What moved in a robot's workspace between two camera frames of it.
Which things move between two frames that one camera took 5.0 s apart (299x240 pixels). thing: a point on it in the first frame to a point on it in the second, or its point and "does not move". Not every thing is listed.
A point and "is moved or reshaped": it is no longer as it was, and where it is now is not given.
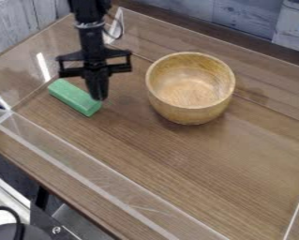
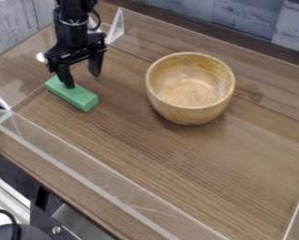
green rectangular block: x=75 y=97 is moved or reshaped
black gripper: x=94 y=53 to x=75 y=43
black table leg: x=43 y=198 does not move
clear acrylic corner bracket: x=115 y=30 does not move
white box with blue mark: x=292 y=29 does not move
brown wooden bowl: x=189 y=86 does not move
